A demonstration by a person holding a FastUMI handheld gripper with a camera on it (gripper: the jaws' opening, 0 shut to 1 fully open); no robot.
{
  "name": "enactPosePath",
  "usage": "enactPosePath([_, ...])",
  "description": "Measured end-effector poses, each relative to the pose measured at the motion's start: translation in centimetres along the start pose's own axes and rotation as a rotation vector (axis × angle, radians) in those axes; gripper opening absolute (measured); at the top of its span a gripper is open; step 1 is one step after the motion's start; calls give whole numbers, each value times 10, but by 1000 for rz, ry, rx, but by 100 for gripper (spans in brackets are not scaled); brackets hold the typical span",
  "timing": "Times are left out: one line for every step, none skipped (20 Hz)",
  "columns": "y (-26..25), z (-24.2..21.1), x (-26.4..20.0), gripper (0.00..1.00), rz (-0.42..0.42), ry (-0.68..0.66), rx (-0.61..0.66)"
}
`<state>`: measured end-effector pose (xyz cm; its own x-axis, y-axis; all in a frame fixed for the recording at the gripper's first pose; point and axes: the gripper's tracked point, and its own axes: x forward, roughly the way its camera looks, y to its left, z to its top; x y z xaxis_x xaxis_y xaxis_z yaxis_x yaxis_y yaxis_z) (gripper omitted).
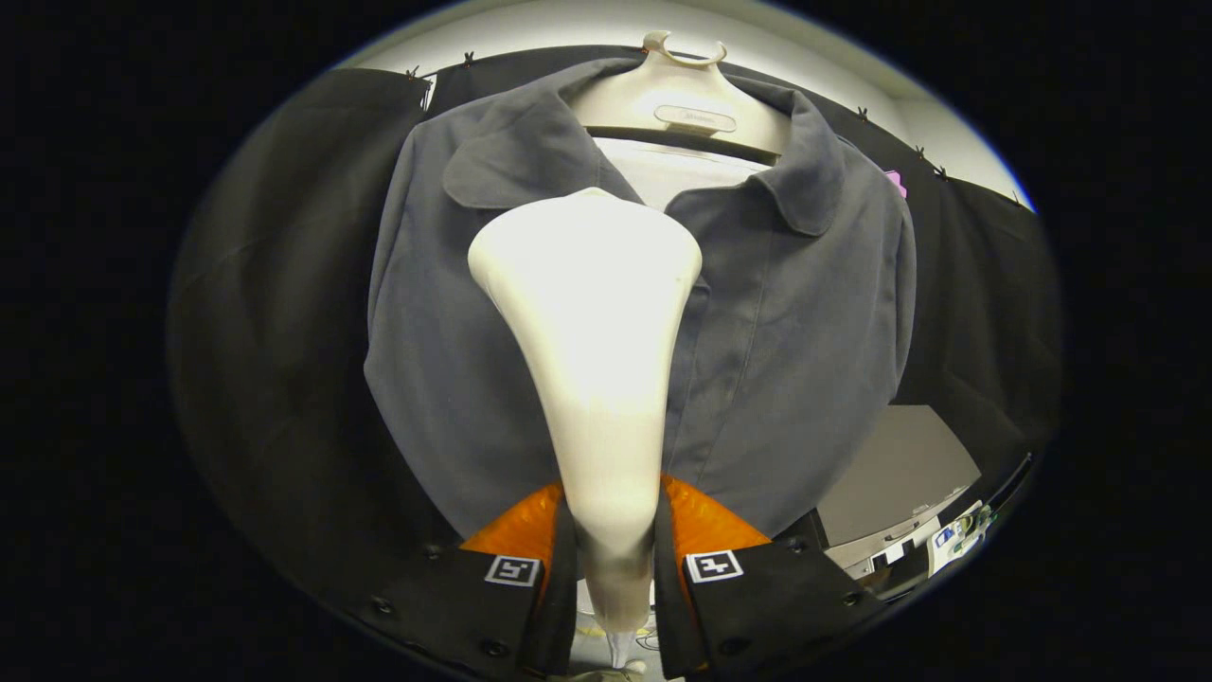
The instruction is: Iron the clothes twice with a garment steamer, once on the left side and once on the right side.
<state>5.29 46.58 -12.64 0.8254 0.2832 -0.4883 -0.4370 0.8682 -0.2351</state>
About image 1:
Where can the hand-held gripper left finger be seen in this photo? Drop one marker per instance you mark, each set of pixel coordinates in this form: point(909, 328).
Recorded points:
point(559, 616)

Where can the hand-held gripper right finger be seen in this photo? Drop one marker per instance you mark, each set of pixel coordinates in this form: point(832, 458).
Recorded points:
point(668, 616)

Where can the white garment steamer head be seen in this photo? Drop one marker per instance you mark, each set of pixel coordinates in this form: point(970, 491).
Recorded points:
point(597, 360)

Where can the grey button shirt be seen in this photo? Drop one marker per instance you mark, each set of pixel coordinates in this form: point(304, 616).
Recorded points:
point(795, 360)

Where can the cream garment hanger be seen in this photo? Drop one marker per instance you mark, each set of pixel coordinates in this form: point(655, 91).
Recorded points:
point(682, 99)

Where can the grey cabinet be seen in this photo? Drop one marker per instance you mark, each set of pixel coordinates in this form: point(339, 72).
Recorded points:
point(895, 464)

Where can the white desk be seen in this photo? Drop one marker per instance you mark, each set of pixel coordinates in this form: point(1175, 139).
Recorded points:
point(952, 545)

